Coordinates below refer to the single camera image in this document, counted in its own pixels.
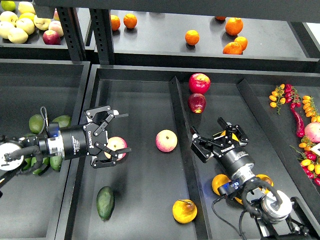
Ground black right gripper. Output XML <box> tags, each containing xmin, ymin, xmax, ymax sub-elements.
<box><xmin>190</xmin><ymin>117</ymin><xmax>255</xmax><ymax>179</ymax></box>

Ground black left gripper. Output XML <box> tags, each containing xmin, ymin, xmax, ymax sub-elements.
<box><xmin>60</xmin><ymin>105</ymin><xmax>131</xmax><ymax>168</ymax></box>

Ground dark green avocado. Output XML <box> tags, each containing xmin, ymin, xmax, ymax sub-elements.
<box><xmin>96</xmin><ymin>186</ymin><xmax>115</xmax><ymax>221</ymax></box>

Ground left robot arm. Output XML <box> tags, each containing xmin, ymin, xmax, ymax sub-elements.
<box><xmin>0</xmin><ymin>105</ymin><xmax>131</xmax><ymax>187</ymax></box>

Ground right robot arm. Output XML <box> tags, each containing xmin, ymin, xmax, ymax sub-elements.
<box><xmin>190</xmin><ymin>117</ymin><xmax>320</xmax><ymax>240</ymax></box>

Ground yellow pear with long stem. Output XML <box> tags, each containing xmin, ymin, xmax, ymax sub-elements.
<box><xmin>220</xmin><ymin>130</ymin><xmax>239</xmax><ymax>143</ymax></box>

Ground green avocado top right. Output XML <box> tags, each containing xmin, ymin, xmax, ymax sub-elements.
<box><xmin>52</xmin><ymin>115</ymin><xmax>72</xmax><ymax>128</ymax></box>

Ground yellow pear lower left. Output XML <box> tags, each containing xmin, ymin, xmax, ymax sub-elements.
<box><xmin>211</xmin><ymin>174</ymin><xmax>231</xmax><ymax>196</ymax></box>

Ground green avocado lower middle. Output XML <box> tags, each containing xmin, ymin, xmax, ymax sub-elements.
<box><xmin>49</xmin><ymin>156</ymin><xmax>63</xmax><ymax>171</ymax></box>

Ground green avocado top left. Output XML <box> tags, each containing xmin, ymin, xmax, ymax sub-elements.
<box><xmin>28</xmin><ymin>114</ymin><xmax>44</xmax><ymax>134</ymax></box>

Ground dark avocado middle left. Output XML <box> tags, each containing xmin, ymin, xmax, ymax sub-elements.
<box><xmin>23</xmin><ymin>133</ymin><xmax>37</xmax><ymax>138</ymax></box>

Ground bright green avocado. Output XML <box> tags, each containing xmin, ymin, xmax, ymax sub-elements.
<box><xmin>22</xmin><ymin>157</ymin><xmax>50</xmax><ymax>176</ymax></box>

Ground pink apple left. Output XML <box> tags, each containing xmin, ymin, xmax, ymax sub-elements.
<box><xmin>104</xmin><ymin>136</ymin><xmax>127</xmax><ymax>161</ymax></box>

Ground pink apple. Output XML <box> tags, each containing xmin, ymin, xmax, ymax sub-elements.
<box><xmin>155</xmin><ymin>129</ymin><xmax>178</xmax><ymax>153</ymax></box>
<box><xmin>104</xmin><ymin>136</ymin><xmax>127</xmax><ymax>161</ymax></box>

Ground dark red apple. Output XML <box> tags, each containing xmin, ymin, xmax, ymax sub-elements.
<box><xmin>187</xmin><ymin>93</ymin><xmax>207</xmax><ymax>114</ymax></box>

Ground pink apple centre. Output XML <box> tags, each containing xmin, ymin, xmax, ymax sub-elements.
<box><xmin>155</xmin><ymin>129</ymin><xmax>178</xmax><ymax>153</ymax></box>

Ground bright red apple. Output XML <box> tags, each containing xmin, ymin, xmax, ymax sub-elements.
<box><xmin>188</xmin><ymin>73</ymin><xmax>211</xmax><ymax>95</ymax></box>

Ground orange cherry tomato bunch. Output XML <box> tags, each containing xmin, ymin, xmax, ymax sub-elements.
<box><xmin>269</xmin><ymin>84</ymin><xmax>286</xmax><ymax>115</ymax></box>

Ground black centre tray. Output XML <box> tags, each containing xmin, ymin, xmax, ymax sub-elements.
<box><xmin>54</xmin><ymin>64</ymin><xmax>320</xmax><ymax>240</ymax></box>

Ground red chili pepper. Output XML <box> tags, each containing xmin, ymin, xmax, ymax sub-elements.
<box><xmin>290</xmin><ymin>102</ymin><xmax>305</xmax><ymax>138</ymax></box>

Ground red cherry tomato bunch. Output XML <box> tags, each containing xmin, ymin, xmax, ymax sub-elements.
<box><xmin>284</xmin><ymin>84</ymin><xmax>301</xmax><ymax>109</ymax></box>

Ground mixed cherry tomatoes lower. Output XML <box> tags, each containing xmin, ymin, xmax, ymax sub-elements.
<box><xmin>290</xmin><ymin>136</ymin><xmax>320</xmax><ymax>186</ymax></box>

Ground pink apple right edge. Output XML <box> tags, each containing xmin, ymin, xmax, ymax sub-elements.
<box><xmin>304</xmin><ymin>122</ymin><xmax>320</xmax><ymax>143</ymax></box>

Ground white label card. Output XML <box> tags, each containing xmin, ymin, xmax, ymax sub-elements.
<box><xmin>310</xmin><ymin>143</ymin><xmax>320</xmax><ymax>156</ymax></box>

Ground orange tomato vine right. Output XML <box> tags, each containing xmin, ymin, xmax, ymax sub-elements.
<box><xmin>302</xmin><ymin>95</ymin><xmax>320</xmax><ymax>123</ymax></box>

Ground orange on shelf front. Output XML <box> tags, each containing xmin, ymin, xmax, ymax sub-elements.
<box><xmin>222</xmin><ymin>41</ymin><xmax>243</xmax><ymax>55</ymax></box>

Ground orange on shelf lower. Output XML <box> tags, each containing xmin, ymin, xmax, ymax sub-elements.
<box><xmin>234</xmin><ymin>36</ymin><xmax>248</xmax><ymax>51</ymax></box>

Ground black upper left tray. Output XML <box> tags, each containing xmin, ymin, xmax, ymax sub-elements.
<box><xmin>0</xmin><ymin>6</ymin><xmax>93</xmax><ymax>61</ymax></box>

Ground black upper shelf tray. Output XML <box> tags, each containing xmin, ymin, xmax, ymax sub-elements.
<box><xmin>112</xmin><ymin>12</ymin><xmax>320</xmax><ymax>73</ymax></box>

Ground red apple on shelf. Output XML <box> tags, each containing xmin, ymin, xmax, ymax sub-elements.
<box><xmin>42</xmin><ymin>30</ymin><xmax>61</xmax><ymax>45</ymax></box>

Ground orange on shelf centre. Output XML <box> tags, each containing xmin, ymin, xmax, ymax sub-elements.
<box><xmin>184</xmin><ymin>29</ymin><xmax>200</xmax><ymax>46</ymax></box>

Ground orange on shelf leftmost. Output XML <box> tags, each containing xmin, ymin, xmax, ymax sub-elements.
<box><xmin>110</xmin><ymin>14</ymin><xmax>121</xmax><ymax>31</ymax></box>

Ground pale pink apple shelf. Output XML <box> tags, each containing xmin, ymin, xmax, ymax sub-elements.
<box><xmin>48</xmin><ymin>20</ymin><xmax>64</xmax><ymax>37</ymax></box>

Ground black shelf post right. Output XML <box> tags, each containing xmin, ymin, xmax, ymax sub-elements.
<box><xmin>89</xmin><ymin>8</ymin><xmax>116</xmax><ymax>65</ymax></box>

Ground black shelf post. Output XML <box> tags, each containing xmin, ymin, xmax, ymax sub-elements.
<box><xmin>56</xmin><ymin>6</ymin><xmax>87</xmax><ymax>61</ymax></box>
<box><xmin>89</xmin><ymin>8</ymin><xmax>116</xmax><ymax>65</ymax></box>

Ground black shelf post left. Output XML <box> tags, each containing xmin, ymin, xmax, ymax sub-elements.
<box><xmin>56</xmin><ymin>6</ymin><xmax>87</xmax><ymax>61</ymax></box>

